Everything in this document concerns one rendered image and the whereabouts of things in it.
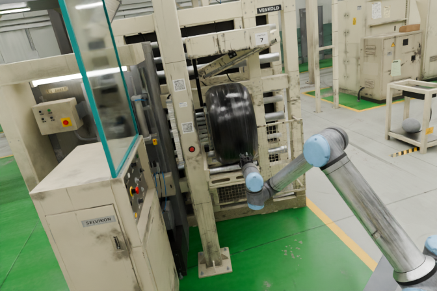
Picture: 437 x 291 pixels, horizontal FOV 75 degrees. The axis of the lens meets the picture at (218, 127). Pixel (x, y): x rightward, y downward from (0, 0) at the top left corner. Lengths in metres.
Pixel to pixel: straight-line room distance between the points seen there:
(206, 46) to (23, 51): 9.69
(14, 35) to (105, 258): 10.31
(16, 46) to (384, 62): 10.38
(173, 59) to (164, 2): 0.33
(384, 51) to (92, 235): 5.58
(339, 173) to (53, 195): 1.18
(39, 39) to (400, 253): 10.94
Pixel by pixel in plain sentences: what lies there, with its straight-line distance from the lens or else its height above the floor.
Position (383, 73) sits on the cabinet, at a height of 0.60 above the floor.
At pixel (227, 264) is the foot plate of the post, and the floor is 0.01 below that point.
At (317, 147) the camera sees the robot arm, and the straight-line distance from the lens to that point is 1.14.
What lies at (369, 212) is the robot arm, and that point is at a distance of 1.19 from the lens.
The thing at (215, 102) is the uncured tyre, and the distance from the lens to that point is 1.78.
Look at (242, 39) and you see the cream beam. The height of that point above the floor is 1.71.
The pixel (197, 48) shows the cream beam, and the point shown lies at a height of 1.70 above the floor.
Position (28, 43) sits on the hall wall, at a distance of 11.35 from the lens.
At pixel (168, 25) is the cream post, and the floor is 1.87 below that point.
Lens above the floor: 1.80
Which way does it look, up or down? 19 degrees down
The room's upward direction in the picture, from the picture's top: 9 degrees counter-clockwise
